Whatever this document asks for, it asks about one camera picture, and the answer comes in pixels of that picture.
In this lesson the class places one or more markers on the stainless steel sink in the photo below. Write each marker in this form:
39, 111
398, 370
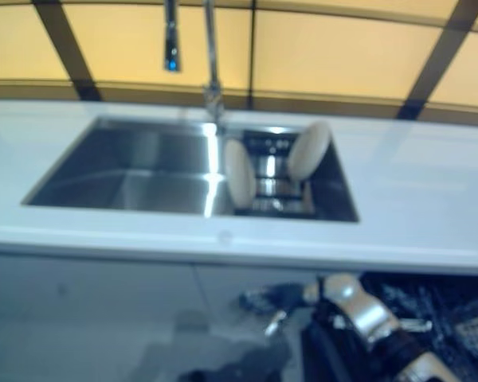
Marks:
123, 171

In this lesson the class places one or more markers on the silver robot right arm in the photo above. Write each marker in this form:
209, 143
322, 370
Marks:
358, 306

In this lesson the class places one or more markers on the yellow window black frame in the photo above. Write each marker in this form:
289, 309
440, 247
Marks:
322, 51

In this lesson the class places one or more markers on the black dish drying rack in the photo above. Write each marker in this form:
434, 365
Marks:
275, 199

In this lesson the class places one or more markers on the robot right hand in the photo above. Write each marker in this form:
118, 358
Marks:
287, 296

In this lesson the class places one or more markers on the cream round plate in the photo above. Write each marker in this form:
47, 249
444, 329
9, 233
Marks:
308, 151
241, 175

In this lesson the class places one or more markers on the chrome kitchen faucet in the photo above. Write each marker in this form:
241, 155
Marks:
213, 47

